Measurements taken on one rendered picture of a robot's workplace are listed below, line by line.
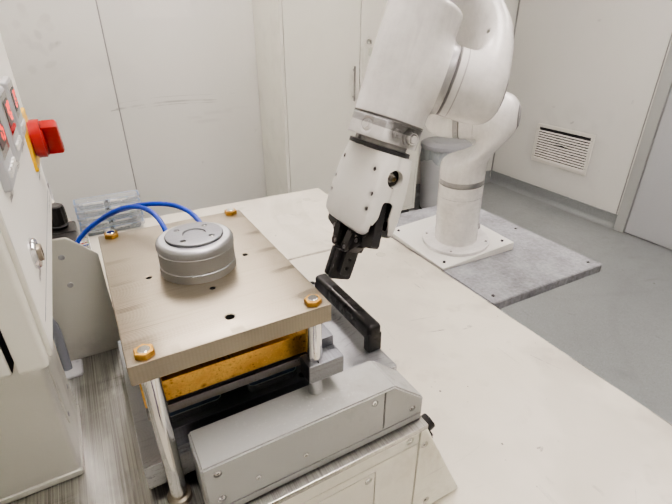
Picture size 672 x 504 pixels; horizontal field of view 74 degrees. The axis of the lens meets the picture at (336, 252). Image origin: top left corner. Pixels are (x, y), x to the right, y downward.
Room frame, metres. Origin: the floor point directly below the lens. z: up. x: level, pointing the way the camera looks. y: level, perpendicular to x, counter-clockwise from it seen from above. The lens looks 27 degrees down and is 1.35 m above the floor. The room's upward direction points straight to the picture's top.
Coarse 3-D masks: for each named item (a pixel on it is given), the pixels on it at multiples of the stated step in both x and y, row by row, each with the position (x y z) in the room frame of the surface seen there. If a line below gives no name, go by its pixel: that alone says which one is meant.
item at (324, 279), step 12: (324, 276) 0.57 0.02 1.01; (324, 288) 0.55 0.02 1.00; (336, 288) 0.54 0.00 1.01; (336, 300) 0.52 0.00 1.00; (348, 300) 0.51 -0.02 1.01; (348, 312) 0.49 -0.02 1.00; (360, 312) 0.48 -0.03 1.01; (360, 324) 0.46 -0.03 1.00; (372, 324) 0.45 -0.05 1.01; (372, 336) 0.45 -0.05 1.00; (372, 348) 0.45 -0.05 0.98
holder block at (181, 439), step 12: (300, 372) 0.39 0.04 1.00; (276, 384) 0.37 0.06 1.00; (288, 384) 0.37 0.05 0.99; (300, 384) 0.37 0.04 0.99; (228, 396) 0.35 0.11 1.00; (240, 396) 0.35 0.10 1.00; (252, 396) 0.35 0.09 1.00; (264, 396) 0.35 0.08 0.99; (276, 396) 0.36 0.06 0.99; (216, 408) 0.33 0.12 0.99; (228, 408) 0.33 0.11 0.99; (240, 408) 0.34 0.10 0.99; (180, 420) 0.32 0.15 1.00; (192, 420) 0.32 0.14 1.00; (204, 420) 0.32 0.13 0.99; (216, 420) 0.33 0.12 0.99; (180, 432) 0.31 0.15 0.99; (180, 444) 0.31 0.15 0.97
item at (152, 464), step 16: (336, 320) 0.52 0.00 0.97; (336, 336) 0.48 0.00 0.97; (352, 336) 0.48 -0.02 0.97; (352, 352) 0.45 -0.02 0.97; (128, 384) 0.39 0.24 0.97; (144, 416) 0.35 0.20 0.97; (144, 432) 0.32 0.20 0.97; (144, 448) 0.31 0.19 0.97; (144, 464) 0.29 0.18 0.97; (160, 464) 0.29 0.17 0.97; (192, 464) 0.30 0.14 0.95; (160, 480) 0.29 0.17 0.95
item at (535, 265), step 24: (408, 216) 1.41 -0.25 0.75; (480, 216) 1.41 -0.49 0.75; (528, 240) 1.23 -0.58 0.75; (432, 264) 1.08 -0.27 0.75; (480, 264) 1.08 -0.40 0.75; (504, 264) 1.08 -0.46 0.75; (528, 264) 1.08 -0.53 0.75; (552, 264) 1.08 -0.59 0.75; (576, 264) 1.08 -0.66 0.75; (600, 264) 1.08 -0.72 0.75; (480, 288) 0.95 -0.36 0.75; (504, 288) 0.95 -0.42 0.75; (528, 288) 0.95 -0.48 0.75; (552, 288) 0.99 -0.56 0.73
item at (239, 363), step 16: (288, 336) 0.37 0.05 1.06; (304, 336) 0.37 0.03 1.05; (240, 352) 0.34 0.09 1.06; (256, 352) 0.35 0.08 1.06; (272, 352) 0.36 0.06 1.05; (288, 352) 0.36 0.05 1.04; (304, 352) 0.38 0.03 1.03; (192, 368) 0.32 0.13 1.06; (208, 368) 0.32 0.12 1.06; (224, 368) 0.33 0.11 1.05; (240, 368) 0.34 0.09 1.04; (256, 368) 0.35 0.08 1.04; (272, 368) 0.36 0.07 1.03; (288, 368) 0.36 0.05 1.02; (176, 384) 0.31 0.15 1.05; (192, 384) 0.32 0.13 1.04; (208, 384) 0.32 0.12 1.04; (224, 384) 0.33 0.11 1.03; (240, 384) 0.34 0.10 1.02; (144, 400) 0.30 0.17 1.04; (176, 400) 0.31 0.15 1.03; (192, 400) 0.32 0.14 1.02
